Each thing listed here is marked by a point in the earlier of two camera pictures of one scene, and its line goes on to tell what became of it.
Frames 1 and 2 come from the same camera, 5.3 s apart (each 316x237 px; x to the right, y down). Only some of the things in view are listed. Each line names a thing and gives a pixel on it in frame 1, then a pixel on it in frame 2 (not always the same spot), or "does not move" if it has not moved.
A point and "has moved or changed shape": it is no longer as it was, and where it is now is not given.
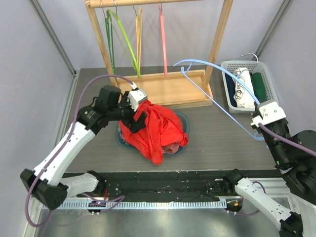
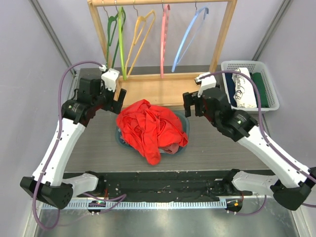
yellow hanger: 139,27 has moved or changed shape
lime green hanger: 127,39 to 121,43
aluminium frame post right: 284,7 does not move
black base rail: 153,186 does not move
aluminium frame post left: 43,18 does not move
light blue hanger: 256,136 to 207,10
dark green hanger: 108,23 to 122,28
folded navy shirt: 231,85 does not move
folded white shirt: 243,98 does not move
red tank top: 163,127 does not move
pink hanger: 163,40 has moved or changed shape
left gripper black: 134,125 to 114,106
